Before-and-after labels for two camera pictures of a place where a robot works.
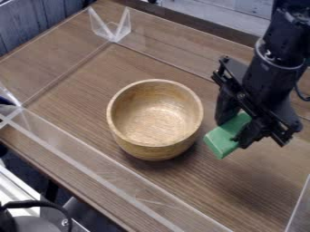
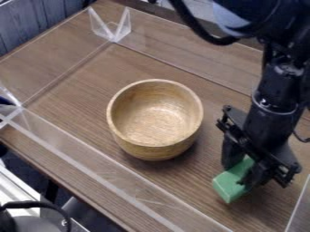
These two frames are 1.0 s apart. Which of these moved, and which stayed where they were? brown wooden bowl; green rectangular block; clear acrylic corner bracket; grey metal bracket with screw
Moved: green rectangular block
Stayed: grey metal bracket with screw; clear acrylic corner bracket; brown wooden bowl
